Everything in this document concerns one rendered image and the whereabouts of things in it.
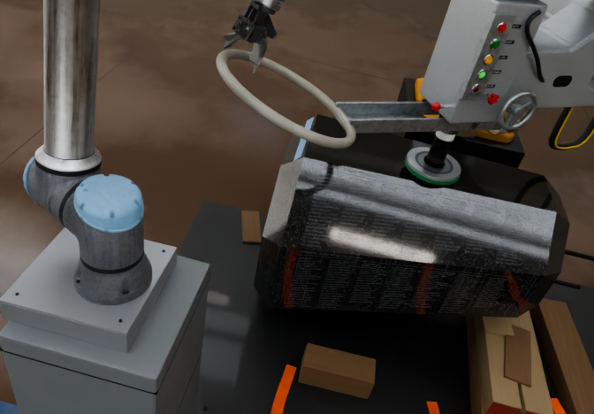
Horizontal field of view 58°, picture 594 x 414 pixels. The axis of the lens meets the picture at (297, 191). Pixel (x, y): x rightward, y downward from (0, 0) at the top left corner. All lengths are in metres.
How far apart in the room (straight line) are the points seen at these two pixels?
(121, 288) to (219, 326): 1.17
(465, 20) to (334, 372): 1.42
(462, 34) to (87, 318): 1.37
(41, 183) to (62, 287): 0.26
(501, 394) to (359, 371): 0.56
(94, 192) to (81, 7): 0.40
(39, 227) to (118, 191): 1.73
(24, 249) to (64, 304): 1.51
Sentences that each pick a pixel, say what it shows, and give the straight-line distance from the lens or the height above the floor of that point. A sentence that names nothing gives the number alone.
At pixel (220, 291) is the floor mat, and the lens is 2.63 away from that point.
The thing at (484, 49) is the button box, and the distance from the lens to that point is 1.78.
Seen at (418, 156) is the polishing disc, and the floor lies 0.92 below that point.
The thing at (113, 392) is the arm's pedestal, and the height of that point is 0.75.
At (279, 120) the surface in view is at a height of 1.28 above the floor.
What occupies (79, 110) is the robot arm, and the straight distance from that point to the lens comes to 1.31.
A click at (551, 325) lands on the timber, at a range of 2.97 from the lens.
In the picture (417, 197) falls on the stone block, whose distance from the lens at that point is 2.09.
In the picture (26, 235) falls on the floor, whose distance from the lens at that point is 2.97.
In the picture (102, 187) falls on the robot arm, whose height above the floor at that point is 1.19.
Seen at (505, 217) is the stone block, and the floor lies 0.82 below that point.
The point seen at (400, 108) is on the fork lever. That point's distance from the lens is 1.96.
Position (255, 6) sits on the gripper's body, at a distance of 1.70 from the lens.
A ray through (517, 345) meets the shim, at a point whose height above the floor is 0.24.
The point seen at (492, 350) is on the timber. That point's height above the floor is 0.23.
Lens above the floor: 2.00
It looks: 37 degrees down
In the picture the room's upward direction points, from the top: 12 degrees clockwise
